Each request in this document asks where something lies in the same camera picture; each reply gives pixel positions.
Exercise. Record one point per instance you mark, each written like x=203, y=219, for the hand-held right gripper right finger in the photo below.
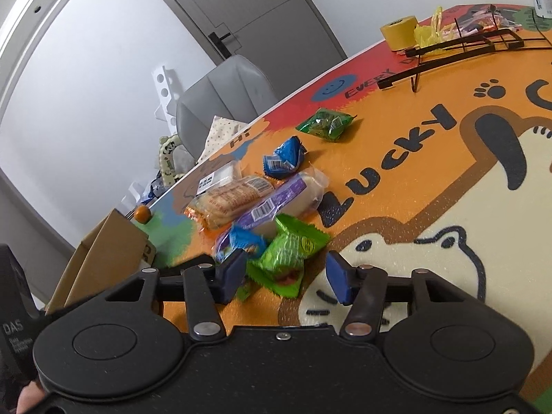
x=338, y=278

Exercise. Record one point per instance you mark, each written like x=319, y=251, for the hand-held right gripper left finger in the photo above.
x=235, y=276

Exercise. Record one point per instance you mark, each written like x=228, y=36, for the light green snack packet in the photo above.
x=289, y=252

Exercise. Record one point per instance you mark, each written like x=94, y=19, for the purple bread roll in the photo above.
x=280, y=198

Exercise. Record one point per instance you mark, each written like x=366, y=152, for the brown cardboard box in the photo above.
x=108, y=250

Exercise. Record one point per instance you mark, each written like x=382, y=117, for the dark green snack packet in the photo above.
x=325, y=124

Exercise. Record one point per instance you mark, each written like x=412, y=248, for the small blue yellow snack packet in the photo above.
x=243, y=241

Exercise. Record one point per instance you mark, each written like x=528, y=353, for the orange wrapped bread pack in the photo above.
x=228, y=200

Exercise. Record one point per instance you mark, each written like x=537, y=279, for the white sandwich pack black label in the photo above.
x=215, y=179

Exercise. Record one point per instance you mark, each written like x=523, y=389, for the small orange fruit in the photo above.
x=142, y=214

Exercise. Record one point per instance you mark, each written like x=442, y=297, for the blue white bag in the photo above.
x=153, y=189

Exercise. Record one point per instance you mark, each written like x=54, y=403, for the clear plastic holder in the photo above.
x=131, y=194

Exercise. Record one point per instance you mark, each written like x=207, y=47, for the green white plush toy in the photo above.
x=170, y=159

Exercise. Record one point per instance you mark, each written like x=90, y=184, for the cream dotted cloth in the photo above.
x=224, y=131

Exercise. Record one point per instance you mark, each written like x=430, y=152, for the grey office chair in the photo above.
x=228, y=90

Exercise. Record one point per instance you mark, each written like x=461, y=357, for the white perforated rack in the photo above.
x=163, y=90

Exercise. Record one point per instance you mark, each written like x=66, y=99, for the yellow tape roll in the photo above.
x=399, y=32

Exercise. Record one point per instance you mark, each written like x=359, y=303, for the yellow plastic packet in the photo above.
x=427, y=32

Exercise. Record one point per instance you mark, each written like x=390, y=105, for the grey door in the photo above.
x=258, y=4

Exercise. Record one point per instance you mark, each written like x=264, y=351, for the pink snack packets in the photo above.
x=487, y=17

